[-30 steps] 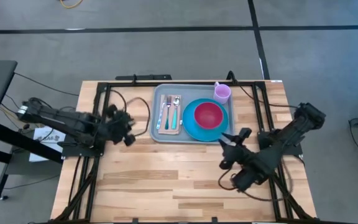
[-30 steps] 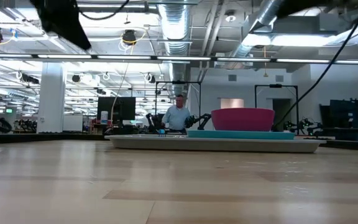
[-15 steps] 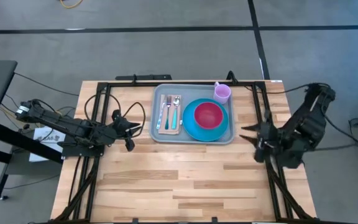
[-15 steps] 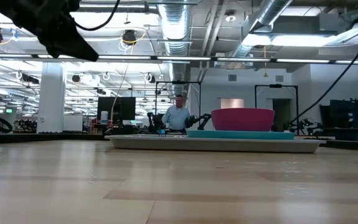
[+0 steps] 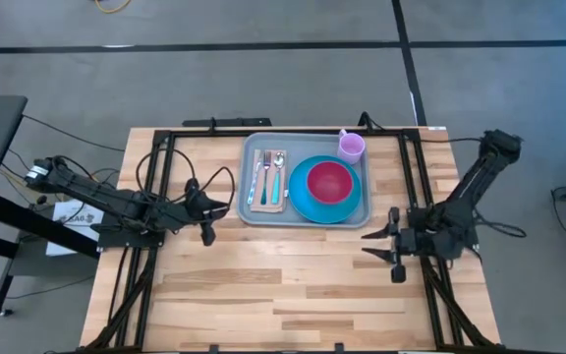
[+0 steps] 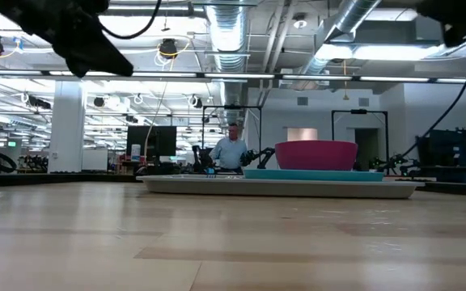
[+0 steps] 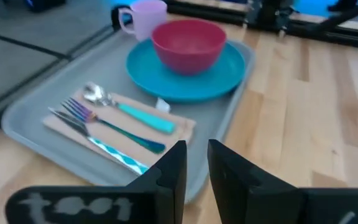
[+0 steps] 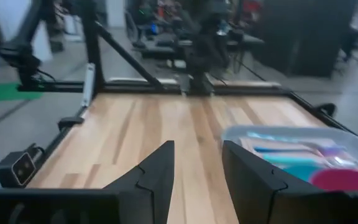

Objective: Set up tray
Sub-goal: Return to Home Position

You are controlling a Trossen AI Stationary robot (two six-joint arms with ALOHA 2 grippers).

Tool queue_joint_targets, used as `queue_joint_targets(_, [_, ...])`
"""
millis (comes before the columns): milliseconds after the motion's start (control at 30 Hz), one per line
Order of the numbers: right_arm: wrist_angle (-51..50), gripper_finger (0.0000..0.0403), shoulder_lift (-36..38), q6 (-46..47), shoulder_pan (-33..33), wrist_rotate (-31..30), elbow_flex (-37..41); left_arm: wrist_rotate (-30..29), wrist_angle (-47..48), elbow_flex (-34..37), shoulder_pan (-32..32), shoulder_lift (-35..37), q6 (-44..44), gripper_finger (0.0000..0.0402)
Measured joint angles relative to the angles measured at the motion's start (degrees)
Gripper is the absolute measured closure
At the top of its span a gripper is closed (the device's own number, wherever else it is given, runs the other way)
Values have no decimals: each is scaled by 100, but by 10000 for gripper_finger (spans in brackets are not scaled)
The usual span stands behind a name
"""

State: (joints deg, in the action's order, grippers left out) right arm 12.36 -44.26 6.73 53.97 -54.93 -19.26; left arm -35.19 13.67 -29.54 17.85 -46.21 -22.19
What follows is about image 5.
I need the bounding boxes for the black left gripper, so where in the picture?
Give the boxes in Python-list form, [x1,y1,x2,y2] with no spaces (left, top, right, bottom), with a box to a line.
[179,179,230,247]

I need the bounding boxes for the magenta plastic bowl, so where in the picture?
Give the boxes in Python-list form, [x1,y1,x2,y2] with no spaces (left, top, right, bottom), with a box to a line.
[306,160,355,206]

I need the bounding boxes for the yellow floor cable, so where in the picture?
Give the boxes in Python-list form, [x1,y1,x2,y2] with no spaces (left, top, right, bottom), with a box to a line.
[94,0,132,15]

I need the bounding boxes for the beige cloth napkin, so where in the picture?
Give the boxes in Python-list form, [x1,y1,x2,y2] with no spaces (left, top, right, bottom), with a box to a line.
[249,148,289,214]

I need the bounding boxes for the blue round plate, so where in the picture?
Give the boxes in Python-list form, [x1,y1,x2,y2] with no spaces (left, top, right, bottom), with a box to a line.
[287,154,363,225]

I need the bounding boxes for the white paper sheet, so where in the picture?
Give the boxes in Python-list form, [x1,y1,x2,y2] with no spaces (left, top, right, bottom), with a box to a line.
[45,199,105,258]

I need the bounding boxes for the thin black floor cable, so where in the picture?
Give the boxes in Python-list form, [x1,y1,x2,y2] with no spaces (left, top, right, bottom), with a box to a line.
[0,274,96,305]

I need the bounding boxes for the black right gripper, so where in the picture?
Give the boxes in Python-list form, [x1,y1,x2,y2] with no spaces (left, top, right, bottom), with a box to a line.
[361,206,418,284]

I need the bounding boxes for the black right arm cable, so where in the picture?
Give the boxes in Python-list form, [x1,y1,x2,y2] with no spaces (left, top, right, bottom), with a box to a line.
[420,136,485,145]

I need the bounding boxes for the spoon with green handle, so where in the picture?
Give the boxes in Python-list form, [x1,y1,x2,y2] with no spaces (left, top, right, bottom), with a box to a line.
[270,150,287,206]

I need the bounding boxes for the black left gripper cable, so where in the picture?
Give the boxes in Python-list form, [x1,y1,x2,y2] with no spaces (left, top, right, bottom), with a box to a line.
[135,147,237,210]

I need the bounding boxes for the black aluminium table frame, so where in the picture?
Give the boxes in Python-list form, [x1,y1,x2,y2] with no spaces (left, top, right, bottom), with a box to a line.
[81,125,503,354]

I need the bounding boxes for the grey plastic tray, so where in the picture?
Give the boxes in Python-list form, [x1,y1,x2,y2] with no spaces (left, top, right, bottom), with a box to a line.
[236,131,373,229]

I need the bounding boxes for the lilac plastic cup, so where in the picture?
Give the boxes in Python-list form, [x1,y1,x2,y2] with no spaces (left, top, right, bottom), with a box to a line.
[336,128,367,165]

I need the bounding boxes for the fork with teal handle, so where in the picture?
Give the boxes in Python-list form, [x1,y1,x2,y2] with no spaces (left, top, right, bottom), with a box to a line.
[259,150,272,207]

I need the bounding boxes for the black bar at table edge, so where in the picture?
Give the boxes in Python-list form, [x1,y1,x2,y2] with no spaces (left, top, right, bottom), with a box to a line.
[182,116,273,128]

